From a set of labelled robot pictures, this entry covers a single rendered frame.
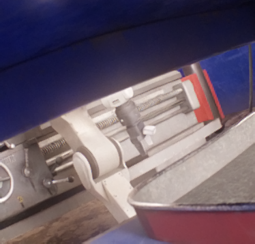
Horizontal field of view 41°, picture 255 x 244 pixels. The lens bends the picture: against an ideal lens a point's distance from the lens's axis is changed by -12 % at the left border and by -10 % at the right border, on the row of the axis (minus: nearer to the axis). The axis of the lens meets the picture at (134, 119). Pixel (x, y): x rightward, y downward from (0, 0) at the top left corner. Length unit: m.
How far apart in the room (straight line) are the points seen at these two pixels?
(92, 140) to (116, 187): 0.21
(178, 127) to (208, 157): 1.96
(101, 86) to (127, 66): 0.04
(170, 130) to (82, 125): 0.92
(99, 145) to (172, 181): 1.10
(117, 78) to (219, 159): 0.15
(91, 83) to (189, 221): 0.17
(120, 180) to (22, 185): 0.49
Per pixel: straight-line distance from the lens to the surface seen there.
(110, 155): 1.46
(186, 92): 2.30
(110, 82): 0.35
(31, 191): 1.72
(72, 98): 0.33
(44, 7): 0.21
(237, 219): 0.21
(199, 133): 2.23
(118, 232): 0.35
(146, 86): 2.25
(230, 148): 0.43
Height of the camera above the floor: 0.78
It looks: 3 degrees down
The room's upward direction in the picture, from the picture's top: 23 degrees counter-clockwise
